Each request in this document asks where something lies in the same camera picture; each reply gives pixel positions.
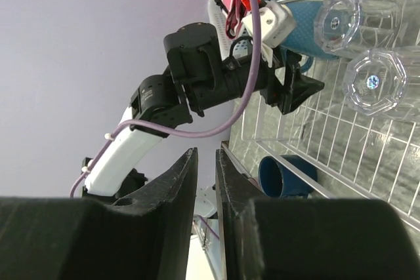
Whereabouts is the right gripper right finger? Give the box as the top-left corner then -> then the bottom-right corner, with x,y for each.
215,150 -> 419,279

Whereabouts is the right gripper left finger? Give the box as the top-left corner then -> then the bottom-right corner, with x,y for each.
1,148 -> 198,279

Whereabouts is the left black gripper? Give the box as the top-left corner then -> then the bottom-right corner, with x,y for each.
261,49 -> 325,115

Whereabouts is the light blue floral mug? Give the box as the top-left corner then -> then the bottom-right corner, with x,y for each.
281,1 -> 339,73

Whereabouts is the dark blue mug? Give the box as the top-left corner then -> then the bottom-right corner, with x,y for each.
258,155 -> 318,199

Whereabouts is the clear glass tumbler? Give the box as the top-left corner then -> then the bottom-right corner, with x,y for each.
314,0 -> 419,58
343,46 -> 419,123

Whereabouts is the white wire dish rack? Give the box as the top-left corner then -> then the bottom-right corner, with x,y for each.
240,0 -> 419,230

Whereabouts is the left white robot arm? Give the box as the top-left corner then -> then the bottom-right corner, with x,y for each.
81,22 -> 324,197

